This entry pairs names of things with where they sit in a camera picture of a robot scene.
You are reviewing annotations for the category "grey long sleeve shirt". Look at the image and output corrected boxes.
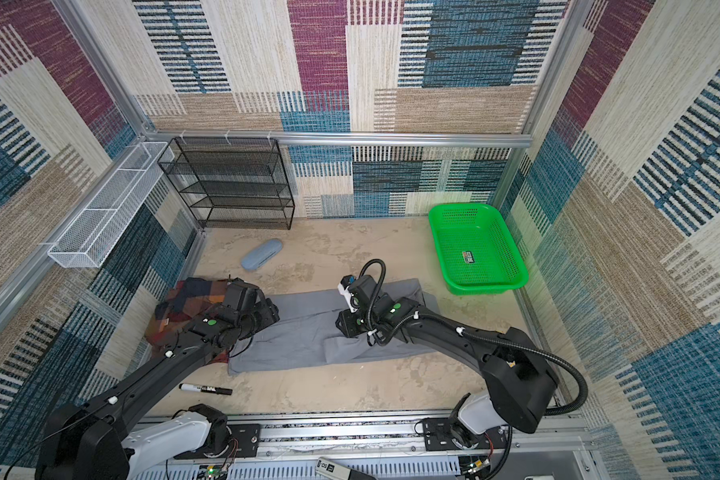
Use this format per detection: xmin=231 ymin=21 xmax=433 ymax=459
xmin=227 ymin=289 xmax=433 ymax=377

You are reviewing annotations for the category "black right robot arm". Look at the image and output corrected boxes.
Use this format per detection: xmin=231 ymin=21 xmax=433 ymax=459
xmin=336 ymin=295 xmax=558 ymax=449

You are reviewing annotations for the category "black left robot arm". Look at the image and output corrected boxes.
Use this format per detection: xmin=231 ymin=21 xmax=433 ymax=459
xmin=35 ymin=279 xmax=279 ymax=479

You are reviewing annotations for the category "blue fabric glasses case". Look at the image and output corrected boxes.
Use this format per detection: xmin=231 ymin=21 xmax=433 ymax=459
xmin=241 ymin=238 xmax=283 ymax=271

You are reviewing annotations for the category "multicolour patchwork folded shirt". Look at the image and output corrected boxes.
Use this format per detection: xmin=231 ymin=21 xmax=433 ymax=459
xmin=145 ymin=277 xmax=229 ymax=353

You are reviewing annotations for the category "maroon folded shirt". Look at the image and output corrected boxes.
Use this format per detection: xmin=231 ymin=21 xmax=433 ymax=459
xmin=146 ymin=278 xmax=241 ymax=367

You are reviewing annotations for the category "black marker pen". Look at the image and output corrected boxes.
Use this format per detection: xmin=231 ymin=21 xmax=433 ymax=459
xmin=179 ymin=383 xmax=233 ymax=396

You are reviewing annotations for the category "green plastic basket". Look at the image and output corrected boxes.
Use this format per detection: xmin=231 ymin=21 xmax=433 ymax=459
xmin=428 ymin=203 xmax=529 ymax=296

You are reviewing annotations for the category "black wire mesh shelf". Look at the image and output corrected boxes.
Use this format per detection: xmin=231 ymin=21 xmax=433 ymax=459
xmin=158 ymin=137 xmax=295 ymax=230

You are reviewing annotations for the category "white wire mesh basket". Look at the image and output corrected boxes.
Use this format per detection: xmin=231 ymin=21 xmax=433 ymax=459
xmin=48 ymin=142 xmax=168 ymax=268

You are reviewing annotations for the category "black corrugated right cable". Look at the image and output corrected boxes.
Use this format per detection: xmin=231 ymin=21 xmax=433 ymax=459
xmin=356 ymin=258 xmax=589 ymax=418

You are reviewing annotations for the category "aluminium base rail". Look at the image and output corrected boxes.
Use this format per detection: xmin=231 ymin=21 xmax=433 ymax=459
xmin=125 ymin=410 xmax=608 ymax=479

